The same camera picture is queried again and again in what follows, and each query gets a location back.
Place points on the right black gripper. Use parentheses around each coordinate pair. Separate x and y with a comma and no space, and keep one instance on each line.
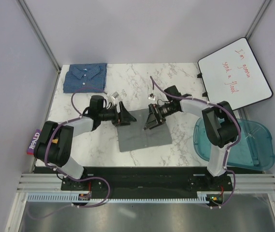
(155,117)

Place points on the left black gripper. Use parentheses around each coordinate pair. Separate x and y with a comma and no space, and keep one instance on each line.
(123,117)

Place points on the grey long sleeve shirt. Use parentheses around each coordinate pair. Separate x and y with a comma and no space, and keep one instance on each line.
(133,136)

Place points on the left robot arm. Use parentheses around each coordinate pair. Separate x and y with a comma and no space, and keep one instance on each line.
(55,141)

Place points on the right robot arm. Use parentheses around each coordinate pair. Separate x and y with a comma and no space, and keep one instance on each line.
(221,126)

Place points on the blue checked folded shirt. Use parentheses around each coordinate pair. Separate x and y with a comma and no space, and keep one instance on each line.
(85,78)

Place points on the white whiteboard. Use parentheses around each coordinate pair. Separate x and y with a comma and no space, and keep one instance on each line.
(233,74)

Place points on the Roald Dahl book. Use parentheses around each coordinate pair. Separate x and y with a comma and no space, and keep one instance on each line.
(34,140)

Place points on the teal plastic bin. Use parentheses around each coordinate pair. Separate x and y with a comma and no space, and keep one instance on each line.
(254,151)

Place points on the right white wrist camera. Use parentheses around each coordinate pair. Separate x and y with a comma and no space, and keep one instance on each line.
(152,97)

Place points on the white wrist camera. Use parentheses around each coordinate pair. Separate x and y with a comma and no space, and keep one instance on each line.
(113,97)
(152,97)

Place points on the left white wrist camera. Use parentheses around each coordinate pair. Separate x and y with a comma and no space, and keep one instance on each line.
(113,97)

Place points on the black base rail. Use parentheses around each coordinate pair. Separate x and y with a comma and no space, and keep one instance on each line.
(151,182)

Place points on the white slotted cable duct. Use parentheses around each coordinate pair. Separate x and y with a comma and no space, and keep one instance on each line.
(85,198)

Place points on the left aluminium frame post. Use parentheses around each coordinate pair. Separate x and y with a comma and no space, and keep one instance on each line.
(34,25)

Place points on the aluminium frame post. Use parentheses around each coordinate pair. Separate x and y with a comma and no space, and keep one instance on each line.
(34,25)
(258,17)

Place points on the right aluminium frame post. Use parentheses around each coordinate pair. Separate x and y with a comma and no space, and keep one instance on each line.
(258,17)

